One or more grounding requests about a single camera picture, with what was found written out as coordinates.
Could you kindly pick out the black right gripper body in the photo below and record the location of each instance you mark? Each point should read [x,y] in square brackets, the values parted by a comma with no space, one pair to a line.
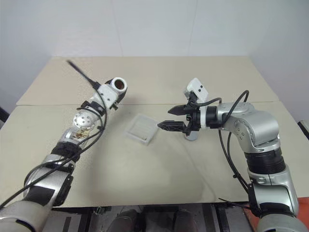
[193,116]

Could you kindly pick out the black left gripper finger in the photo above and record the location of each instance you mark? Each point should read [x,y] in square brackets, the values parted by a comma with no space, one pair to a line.
[109,82]
[124,93]

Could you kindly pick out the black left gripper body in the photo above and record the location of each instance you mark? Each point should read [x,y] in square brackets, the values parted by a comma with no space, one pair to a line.
[118,101]

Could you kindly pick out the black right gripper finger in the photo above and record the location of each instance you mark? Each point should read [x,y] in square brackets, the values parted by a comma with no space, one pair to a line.
[172,126]
[177,110]

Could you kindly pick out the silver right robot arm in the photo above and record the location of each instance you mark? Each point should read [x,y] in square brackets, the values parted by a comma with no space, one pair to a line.
[260,125]

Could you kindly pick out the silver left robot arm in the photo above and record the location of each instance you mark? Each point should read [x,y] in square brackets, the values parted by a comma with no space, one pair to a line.
[83,120]

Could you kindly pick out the clear plastic tray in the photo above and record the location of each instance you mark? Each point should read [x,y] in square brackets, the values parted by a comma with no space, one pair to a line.
[142,129]

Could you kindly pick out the dark rounded shape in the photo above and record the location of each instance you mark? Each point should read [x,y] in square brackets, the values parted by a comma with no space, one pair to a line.
[130,221]

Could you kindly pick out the orange red mat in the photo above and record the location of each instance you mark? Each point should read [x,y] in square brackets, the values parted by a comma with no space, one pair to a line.
[248,217]

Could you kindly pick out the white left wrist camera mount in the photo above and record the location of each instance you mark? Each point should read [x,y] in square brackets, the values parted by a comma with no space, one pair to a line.
[107,94]

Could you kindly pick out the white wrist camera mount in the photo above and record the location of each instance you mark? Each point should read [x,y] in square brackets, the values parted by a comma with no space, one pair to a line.
[107,94]
[198,85]

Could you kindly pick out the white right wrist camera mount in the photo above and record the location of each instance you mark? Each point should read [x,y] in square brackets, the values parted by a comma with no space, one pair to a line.
[198,85]

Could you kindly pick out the small metal bracket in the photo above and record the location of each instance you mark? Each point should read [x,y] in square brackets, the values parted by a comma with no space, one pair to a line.
[97,210]

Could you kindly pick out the black slanted frame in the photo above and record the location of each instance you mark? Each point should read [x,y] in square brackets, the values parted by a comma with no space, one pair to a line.
[304,129]

